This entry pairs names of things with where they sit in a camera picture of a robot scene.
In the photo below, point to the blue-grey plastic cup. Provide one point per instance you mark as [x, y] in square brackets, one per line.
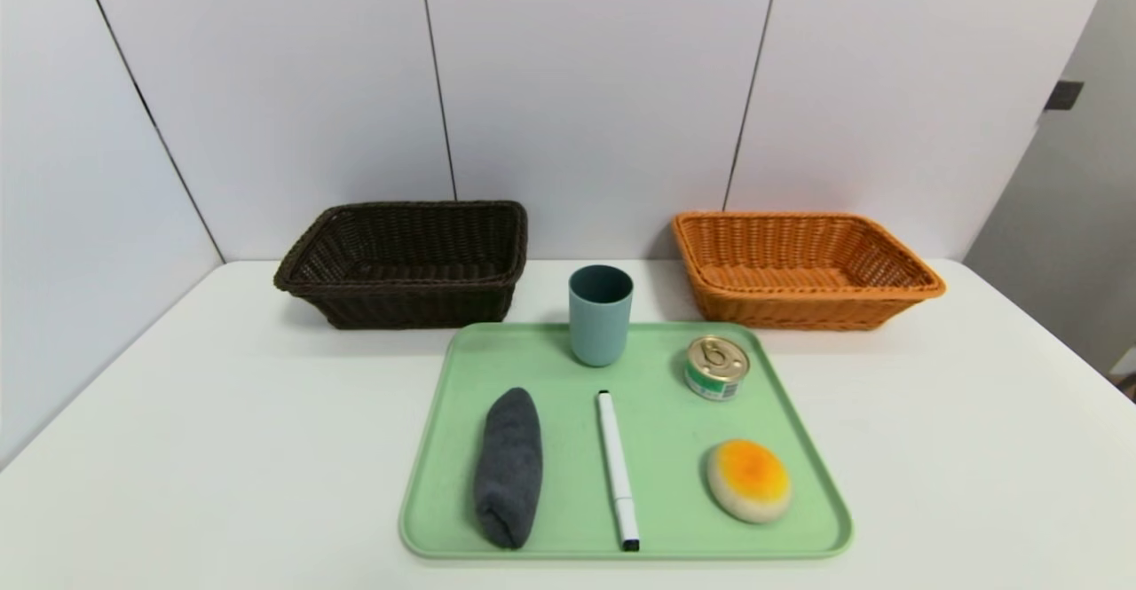
[601, 333]

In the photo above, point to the tin can with pull tab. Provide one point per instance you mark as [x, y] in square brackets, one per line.
[717, 361]

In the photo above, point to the white marker pen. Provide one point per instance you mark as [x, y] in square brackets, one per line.
[615, 466]

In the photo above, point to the grey towel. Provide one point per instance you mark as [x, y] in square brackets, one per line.
[508, 466]

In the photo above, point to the orange-topped white bun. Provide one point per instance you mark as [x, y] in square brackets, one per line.
[750, 479]

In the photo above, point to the dark brown wicker basket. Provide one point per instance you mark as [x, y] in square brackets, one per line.
[399, 306]

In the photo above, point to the orange wicker basket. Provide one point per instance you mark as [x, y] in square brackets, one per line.
[799, 310]

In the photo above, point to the light green plastic tray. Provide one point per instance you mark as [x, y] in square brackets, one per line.
[692, 466]

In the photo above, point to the dark wall fixture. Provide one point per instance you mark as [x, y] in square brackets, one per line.
[1063, 95]

